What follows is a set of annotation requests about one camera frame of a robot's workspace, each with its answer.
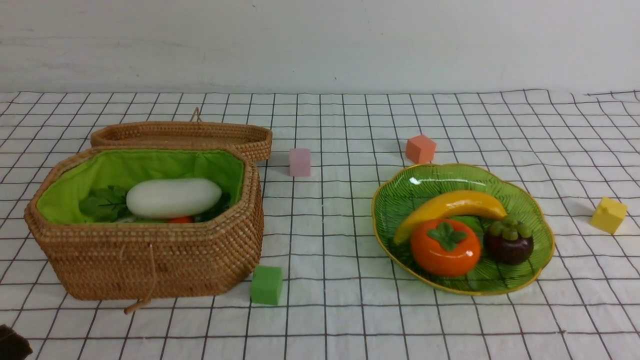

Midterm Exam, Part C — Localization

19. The yellow toy banana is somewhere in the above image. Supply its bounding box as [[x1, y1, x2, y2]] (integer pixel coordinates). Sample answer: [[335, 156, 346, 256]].
[[393, 190, 507, 245]]

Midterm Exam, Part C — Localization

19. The orange toy persimmon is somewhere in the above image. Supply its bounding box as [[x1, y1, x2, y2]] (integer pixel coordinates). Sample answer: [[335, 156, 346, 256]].
[[409, 218, 482, 278]]

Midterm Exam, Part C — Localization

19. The orange toy carrot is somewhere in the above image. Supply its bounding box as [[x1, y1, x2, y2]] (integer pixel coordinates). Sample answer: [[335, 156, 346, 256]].
[[167, 190, 233, 225]]

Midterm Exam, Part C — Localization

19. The white toy radish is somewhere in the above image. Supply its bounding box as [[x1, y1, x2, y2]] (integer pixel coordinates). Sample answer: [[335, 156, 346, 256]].
[[79, 178, 223, 223]]

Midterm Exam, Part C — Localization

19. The purple toy mangosteen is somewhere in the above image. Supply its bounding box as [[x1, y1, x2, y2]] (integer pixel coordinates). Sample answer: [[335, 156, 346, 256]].
[[483, 214, 534, 265]]

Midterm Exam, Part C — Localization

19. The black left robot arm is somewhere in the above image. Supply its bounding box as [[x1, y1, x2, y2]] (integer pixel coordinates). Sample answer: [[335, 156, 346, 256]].
[[0, 324, 34, 360]]

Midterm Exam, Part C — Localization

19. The pink foam cube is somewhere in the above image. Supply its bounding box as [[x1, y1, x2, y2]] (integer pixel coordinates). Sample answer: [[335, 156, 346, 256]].
[[288, 148, 312, 178]]

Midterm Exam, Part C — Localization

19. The woven rattan basket lid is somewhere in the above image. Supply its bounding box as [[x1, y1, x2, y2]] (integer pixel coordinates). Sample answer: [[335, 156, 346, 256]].
[[90, 108, 273, 162]]

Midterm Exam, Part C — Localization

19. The green leaf-shaped glass plate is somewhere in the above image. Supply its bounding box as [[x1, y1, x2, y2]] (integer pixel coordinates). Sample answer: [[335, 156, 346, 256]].
[[371, 163, 556, 296]]

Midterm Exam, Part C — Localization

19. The orange foam cube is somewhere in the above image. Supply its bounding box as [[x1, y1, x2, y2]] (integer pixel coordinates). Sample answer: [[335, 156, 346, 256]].
[[405, 134, 437, 164]]

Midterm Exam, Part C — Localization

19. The green foam cube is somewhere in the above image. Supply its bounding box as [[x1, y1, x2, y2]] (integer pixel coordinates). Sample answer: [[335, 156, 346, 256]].
[[250, 265, 284, 306]]

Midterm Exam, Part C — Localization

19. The white checkered tablecloth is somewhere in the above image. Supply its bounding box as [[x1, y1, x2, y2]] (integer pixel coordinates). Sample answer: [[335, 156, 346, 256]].
[[0, 89, 640, 360]]

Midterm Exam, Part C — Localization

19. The woven rattan basket green lining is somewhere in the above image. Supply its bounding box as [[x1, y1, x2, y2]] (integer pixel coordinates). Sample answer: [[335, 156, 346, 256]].
[[24, 145, 265, 314]]

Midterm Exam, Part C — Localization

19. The yellow foam cube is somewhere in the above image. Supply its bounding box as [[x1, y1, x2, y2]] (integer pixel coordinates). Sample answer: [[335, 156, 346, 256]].
[[589, 197, 628, 235]]

